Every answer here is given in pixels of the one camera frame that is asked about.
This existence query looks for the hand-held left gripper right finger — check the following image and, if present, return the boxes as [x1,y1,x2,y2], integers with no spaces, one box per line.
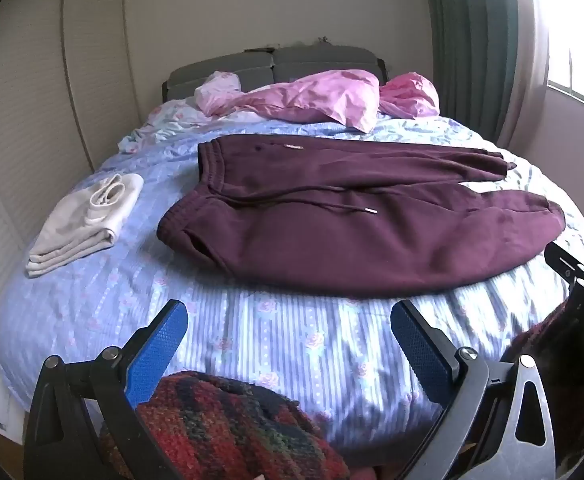
[391,300,558,480]

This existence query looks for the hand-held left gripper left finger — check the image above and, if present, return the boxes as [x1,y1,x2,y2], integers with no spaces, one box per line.
[23,299,189,480]

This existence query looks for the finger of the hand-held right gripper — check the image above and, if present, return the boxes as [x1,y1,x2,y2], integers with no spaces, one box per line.
[544,241,584,287]

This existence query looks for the maroon sweat pants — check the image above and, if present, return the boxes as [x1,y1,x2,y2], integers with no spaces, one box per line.
[157,135,566,297]

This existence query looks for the multicolour knit sweater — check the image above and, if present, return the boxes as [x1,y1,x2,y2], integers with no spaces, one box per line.
[99,370,351,480]

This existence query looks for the bed with blue floral sheet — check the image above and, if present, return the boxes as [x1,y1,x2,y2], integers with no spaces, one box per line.
[0,95,584,456]

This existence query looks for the folded beige cloth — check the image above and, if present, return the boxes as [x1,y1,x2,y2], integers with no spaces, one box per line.
[27,173,144,279]

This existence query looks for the green curtain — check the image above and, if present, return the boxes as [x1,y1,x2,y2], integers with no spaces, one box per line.
[421,0,529,147]

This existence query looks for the white wardrobe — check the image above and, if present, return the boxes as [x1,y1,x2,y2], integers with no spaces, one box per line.
[0,0,129,413]

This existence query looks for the pale floral cloth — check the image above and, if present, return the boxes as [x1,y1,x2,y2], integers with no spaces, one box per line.
[118,71,245,154]

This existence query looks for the pink duvet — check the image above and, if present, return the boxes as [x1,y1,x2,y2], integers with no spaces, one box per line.
[222,69,440,132]

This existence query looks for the grey padded headboard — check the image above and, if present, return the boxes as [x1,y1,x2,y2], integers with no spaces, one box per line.
[162,46,389,103]

